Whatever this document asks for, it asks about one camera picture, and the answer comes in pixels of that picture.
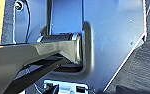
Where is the small white blue box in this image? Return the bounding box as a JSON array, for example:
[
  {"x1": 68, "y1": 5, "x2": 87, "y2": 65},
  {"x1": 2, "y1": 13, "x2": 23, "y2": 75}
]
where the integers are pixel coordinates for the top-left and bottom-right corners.
[{"x1": 42, "y1": 79, "x2": 90, "y2": 94}]

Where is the thick grey torso limb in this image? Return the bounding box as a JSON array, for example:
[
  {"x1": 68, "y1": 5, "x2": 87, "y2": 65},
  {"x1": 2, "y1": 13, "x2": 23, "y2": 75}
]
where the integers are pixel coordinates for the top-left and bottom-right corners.
[{"x1": 0, "y1": 32, "x2": 83, "y2": 94}]

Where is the round silver base bolt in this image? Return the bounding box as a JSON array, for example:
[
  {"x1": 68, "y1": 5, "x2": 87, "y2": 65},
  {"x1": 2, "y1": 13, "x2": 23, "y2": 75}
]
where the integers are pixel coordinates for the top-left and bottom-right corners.
[{"x1": 14, "y1": 0, "x2": 25, "y2": 11}]

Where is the thin black base cable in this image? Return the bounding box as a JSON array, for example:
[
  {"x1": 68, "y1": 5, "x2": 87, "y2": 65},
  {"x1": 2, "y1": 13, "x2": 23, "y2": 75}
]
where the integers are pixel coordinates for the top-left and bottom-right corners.
[{"x1": 23, "y1": 0, "x2": 33, "y2": 36}]

